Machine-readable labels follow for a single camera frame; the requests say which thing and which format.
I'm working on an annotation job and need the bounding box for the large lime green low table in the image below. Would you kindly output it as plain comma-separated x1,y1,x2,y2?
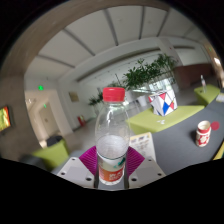
127,104,205,135

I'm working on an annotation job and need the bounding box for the white cube with coloured triangles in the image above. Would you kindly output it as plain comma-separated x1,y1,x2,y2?
148,89,178,117

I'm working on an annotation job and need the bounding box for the colourful wall screen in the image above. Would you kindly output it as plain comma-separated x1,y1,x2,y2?
0,105,14,133

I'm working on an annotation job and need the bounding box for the group of potted plants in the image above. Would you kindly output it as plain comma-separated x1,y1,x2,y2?
88,53,179,108

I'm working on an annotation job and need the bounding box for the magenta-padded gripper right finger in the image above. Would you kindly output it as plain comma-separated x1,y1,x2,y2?
124,146,167,190

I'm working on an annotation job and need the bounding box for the small lime green low table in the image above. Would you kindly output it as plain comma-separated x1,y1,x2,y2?
193,83,221,106

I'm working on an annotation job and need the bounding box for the clear red-capped water bottle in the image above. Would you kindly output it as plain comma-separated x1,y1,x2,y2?
94,87,132,186

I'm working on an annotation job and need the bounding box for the framed wall picture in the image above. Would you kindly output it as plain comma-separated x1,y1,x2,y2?
68,91,80,103

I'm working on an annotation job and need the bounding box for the open printed magazine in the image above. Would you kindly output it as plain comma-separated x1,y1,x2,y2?
128,131,157,164

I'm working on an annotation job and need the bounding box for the black bag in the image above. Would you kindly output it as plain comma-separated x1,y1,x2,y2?
45,134,64,147

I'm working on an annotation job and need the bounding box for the lime green seat block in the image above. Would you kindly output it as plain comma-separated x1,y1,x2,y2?
31,139,70,169

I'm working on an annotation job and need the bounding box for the red fire extinguisher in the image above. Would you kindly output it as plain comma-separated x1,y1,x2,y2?
77,114,86,128

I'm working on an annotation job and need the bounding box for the red and white cup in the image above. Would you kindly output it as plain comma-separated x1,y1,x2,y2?
195,120,212,148

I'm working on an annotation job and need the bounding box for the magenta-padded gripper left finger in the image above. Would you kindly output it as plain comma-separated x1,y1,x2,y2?
56,145,100,190

